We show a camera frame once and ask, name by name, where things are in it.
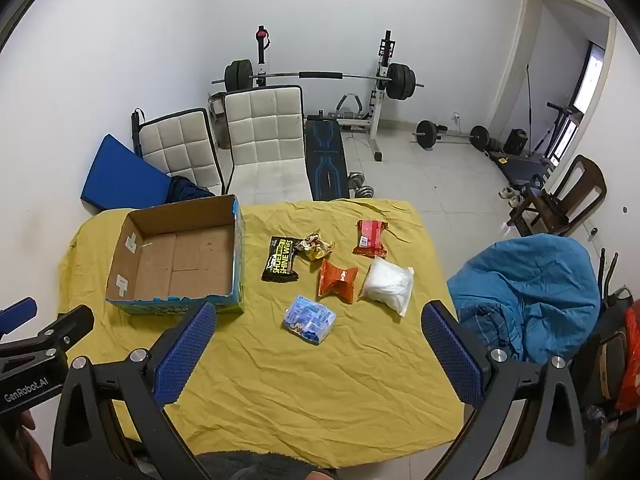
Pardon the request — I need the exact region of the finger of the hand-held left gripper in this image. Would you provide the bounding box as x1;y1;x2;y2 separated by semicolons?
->
0;304;96;363
0;297;39;335

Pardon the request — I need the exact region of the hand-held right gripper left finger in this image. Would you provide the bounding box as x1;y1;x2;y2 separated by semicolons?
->
51;301;218;480

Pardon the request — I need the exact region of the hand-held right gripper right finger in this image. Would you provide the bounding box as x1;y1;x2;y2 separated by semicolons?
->
421;300;587;480

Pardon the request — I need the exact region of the cardboard box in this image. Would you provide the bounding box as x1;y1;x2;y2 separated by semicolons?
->
104;194;246;316

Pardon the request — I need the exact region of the white plastic bag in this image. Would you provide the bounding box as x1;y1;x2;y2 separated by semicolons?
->
358;258;415;318

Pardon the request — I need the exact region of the black wipes packet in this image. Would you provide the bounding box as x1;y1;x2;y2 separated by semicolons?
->
261;236;300;283

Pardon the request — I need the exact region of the orange snack packet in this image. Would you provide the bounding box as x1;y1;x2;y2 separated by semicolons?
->
315;259;360;305

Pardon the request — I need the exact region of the red snack packet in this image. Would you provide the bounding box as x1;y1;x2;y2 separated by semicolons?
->
352;219;389;260

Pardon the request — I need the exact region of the yellow snack packet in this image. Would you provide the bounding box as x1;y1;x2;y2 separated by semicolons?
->
293;230;335;262

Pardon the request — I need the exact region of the person's left hand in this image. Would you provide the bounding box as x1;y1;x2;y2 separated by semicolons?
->
0;407;52;480

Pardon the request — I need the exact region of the blue duvet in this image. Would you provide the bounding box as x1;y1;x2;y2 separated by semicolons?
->
446;233;601;364

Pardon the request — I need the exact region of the yellow tablecloth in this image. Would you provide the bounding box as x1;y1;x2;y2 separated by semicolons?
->
57;198;467;467

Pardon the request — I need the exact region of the person's grey fleece clothing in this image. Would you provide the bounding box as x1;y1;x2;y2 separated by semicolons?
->
194;450;337;480

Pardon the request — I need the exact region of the blue foam mat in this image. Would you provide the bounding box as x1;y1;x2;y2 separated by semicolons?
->
80;133;174;211

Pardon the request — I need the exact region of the dark blue cloth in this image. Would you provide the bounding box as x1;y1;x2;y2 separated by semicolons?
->
167;175;214;205

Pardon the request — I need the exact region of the red plastic bag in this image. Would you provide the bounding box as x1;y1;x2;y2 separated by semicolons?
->
614;299;640;414

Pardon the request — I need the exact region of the black treadmill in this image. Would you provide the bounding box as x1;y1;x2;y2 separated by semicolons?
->
492;102;584;187

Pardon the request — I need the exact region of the white padded chair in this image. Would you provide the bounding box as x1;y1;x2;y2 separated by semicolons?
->
137;107;226;196
222;85;309;206

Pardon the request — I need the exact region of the dark wooden chair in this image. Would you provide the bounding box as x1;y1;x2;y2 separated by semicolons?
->
507;154;609;239

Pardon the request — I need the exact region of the black speaker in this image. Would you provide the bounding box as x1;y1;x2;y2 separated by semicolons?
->
502;128;530;156

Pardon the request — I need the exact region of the short barbell with black plates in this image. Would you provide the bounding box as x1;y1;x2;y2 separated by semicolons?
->
412;119;492;152

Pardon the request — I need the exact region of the black weight bench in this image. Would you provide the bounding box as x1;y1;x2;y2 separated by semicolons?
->
304;114;351;201

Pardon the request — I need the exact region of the white barbell rack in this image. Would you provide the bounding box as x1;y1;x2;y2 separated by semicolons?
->
251;24;402;164

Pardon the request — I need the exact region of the long barbell with black plates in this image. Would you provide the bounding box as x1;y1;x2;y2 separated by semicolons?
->
210;59;425;101

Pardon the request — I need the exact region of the black pole with strap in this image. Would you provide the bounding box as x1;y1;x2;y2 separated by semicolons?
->
130;108;147;157

